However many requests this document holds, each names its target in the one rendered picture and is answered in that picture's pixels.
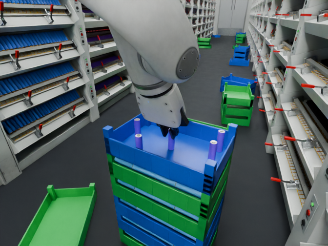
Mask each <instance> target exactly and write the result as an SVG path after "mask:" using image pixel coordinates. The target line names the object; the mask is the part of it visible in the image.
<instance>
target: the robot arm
mask: <svg viewBox="0 0 328 246"><path fill-rule="evenodd" d="M78 1H79V2H80V3H82V4H83V5H85V6H86V7H87V8H88V9H90V10H91V11H92V12H94V13H95V14H96V15H97V16H99V17H100V18H101V19H102V20H104V21H105V22H106V23H107V25H108V27H109V29H110V32H111V34H112V37H113V39H114V41H115V44H116V46H117V48H118V51H119V53H120V55H121V58H122V60H123V62H124V64H125V67H126V69H127V71H128V74H129V76H130V78H131V81H132V83H133V85H134V88H135V93H136V99H137V102H138V106H139V108H140V111H141V114H142V116H143V117H144V119H146V120H147V121H150V122H153V123H156V125H157V126H158V127H160V129H161V132H162V135H163V137H166V136H167V134H168V131H169V133H170V136H171V138H172V139H173V140H174V139H175V137H176V136H177V135H178V134H179V129H178V127H180V126H188V124H189V120H188V119H187V117H186V116H185V115H186V111H185V104H184V101H183V98H182V95H181V93H180V91H179V88H178V86H177V84H178V83H183V82H185V81H187V80H189V79H190V78H191V77H192V76H193V75H194V73H195V72H196V70H197V68H198V65H199V59H200V53H199V47H198V43H197V39H196V37H195V34H194V31H193V29H192V26H191V24H190V21H189V19H188V17H187V15H186V13H185V11H184V8H183V6H182V4H181V2H180V0H78Z"/></svg>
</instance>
